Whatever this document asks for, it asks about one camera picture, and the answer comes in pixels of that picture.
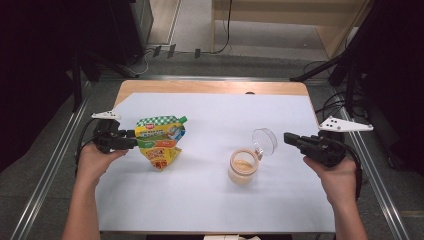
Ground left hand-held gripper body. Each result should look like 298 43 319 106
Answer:
91 110 129 154

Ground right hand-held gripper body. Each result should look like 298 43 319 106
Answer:
300 115 374 168

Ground yellow green sauce pouch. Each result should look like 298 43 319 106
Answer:
134 115 188 172

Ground person's left hand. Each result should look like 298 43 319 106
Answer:
75 143 129 188

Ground person's right hand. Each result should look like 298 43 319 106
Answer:
302 155 358 208

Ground black metal stand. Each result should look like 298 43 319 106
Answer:
289 0 424 118
70 49 138 113

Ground wooden table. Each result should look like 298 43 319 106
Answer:
99 79 354 235

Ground dark cabinet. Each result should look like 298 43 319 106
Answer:
105 0 155 67

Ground light wooden shelf unit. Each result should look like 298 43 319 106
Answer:
210 0 372 61

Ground left hand-held gripper black cable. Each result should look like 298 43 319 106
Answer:
74 118 102 175

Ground hand-held gripper black cable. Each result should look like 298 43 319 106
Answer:
335 138 364 202
74 118 102 175

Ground right hand-held gripper black cable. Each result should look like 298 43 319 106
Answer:
335 138 364 202

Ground black floor cables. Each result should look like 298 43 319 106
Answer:
302 59 369 134

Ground long metal floor rail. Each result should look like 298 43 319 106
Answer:
9 81 94 240
330 85 412 240

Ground white floor cable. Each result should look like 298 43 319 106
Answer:
127 49 150 76

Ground short metal floor rail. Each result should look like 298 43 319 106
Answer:
99 74 295 83

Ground thin black hanging cable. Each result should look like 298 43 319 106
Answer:
213 0 234 55

